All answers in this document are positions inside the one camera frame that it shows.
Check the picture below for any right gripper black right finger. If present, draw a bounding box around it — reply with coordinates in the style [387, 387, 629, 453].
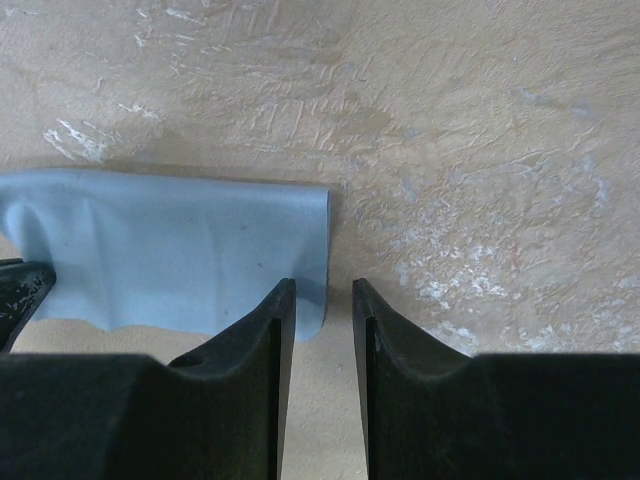
[352, 278, 469, 479]

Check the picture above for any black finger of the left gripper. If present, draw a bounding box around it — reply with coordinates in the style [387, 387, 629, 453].
[0, 258, 56, 353]

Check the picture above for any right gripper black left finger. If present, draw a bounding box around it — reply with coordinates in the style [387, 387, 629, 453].
[167, 279, 296, 479]

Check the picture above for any blue cleaning cloth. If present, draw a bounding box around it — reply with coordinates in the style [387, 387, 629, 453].
[1, 169, 330, 341]

